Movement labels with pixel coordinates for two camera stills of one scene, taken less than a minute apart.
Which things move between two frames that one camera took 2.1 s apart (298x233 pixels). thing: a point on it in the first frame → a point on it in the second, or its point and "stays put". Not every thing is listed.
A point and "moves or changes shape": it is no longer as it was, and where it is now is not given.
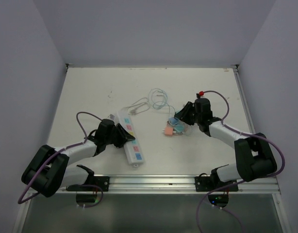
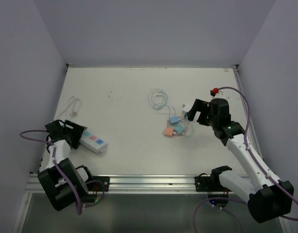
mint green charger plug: (180, 128) stays put
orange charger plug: (168, 131) stays put
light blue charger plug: (173, 121) stays put
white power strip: (132, 150) moves or changes shape
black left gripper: (122, 141) → (77, 130)
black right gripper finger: (187, 114) → (198, 106)
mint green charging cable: (158, 98) stays put
